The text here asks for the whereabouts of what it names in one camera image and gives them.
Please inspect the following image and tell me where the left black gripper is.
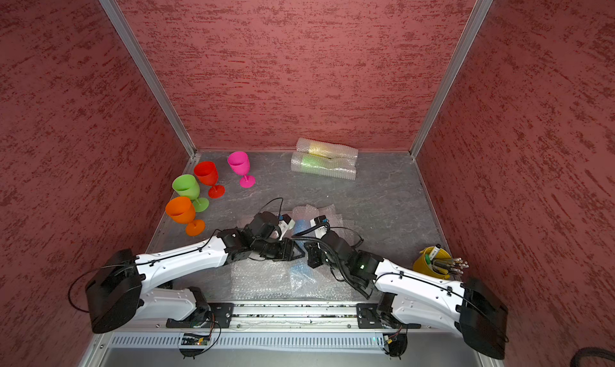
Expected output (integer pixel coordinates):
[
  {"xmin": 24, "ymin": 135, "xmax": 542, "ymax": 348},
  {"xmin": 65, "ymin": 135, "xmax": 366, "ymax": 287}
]
[{"xmin": 252, "ymin": 236, "xmax": 306, "ymax": 263}]

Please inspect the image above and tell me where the clear bubble wrap sheet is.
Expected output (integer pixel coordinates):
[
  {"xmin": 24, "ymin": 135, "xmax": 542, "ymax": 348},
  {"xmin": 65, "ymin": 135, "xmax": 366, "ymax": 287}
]
[
  {"xmin": 289, "ymin": 205, "xmax": 344, "ymax": 301},
  {"xmin": 228, "ymin": 260, "xmax": 362, "ymax": 301}
]

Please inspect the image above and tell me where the pink glass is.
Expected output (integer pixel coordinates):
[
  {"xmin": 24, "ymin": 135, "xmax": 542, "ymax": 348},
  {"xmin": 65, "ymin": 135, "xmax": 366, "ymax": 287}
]
[{"xmin": 227, "ymin": 152, "xmax": 256, "ymax": 189}]

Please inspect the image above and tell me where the red wine glass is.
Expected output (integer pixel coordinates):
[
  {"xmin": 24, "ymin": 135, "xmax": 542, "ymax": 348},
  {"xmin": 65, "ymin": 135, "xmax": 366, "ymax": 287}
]
[{"xmin": 194, "ymin": 161, "xmax": 225, "ymax": 199}]

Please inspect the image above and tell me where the orange glass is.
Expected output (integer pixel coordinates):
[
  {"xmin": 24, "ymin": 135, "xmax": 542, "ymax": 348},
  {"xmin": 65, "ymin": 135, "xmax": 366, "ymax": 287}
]
[{"xmin": 165, "ymin": 197, "xmax": 206, "ymax": 237}]

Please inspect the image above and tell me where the light green glass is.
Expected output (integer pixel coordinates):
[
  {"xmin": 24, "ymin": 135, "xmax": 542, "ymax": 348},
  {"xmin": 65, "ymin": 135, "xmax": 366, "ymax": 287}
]
[{"xmin": 291, "ymin": 152, "xmax": 357, "ymax": 181}]

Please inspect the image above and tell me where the blue glass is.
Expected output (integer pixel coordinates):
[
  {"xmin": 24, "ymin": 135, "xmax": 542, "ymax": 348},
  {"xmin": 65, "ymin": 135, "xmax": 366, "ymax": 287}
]
[{"xmin": 290, "ymin": 220, "xmax": 314, "ymax": 281}]

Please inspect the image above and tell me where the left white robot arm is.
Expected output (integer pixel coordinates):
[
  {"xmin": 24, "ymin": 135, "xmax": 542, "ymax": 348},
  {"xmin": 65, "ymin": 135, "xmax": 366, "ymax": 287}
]
[{"xmin": 85, "ymin": 212, "xmax": 296, "ymax": 333}]

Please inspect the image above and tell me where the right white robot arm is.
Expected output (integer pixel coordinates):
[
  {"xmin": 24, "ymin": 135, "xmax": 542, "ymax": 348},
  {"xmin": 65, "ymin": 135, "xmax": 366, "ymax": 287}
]
[{"xmin": 293, "ymin": 231, "xmax": 509, "ymax": 360}]

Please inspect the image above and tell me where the yellow glass in bubble wrap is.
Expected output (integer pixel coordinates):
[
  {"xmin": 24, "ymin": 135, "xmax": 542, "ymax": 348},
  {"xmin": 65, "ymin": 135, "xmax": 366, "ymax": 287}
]
[{"xmin": 296, "ymin": 137, "xmax": 359, "ymax": 160}]

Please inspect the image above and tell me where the yellow cup with pens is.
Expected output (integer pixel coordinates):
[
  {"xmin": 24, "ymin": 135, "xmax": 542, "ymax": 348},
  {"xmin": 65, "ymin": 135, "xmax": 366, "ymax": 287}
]
[{"xmin": 413, "ymin": 245, "xmax": 469, "ymax": 280}]

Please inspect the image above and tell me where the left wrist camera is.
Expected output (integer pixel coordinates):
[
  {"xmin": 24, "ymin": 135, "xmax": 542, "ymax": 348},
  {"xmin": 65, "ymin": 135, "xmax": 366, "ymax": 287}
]
[{"xmin": 275, "ymin": 214, "xmax": 296, "ymax": 240}]

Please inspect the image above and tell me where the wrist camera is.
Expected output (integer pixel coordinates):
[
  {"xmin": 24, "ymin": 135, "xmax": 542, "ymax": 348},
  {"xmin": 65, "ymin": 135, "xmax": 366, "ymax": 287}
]
[
  {"xmin": 275, "ymin": 214, "xmax": 296, "ymax": 240},
  {"xmin": 310, "ymin": 215, "xmax": 330, "ymax": 230}
]

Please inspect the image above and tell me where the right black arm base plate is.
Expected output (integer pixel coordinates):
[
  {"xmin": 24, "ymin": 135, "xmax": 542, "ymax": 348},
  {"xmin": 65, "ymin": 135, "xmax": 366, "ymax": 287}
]
[{"xmin": 356, "ymin": 303, "xmax": 422, "ymax": 330}]

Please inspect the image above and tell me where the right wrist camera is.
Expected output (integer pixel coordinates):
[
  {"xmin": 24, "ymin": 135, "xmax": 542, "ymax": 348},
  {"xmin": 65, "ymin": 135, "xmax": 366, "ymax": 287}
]
[{"xmin": 310, "ymin": 215, "xmax": 330, "ymax": 230}]

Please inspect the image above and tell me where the aluminium front rail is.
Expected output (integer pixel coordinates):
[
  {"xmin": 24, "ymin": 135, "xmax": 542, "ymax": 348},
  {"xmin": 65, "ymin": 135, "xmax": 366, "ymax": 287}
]
[{"xmin": 129, "ymin": 293, "xmax": 480, "ymax": 332}]

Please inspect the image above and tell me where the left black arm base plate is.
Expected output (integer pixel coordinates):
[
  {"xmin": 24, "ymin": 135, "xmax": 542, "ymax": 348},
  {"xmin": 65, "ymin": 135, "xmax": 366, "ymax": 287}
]
[{"xmin": 166, "ymin": 303, "xmax": 235, "ymax": 330}]

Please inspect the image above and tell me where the white perforated cable duct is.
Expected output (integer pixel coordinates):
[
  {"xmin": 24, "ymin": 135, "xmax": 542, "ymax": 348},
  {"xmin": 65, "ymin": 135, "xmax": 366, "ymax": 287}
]
[{"xmin": 109, "ymin": 332, "xmax": 385, "ymax": 353}]

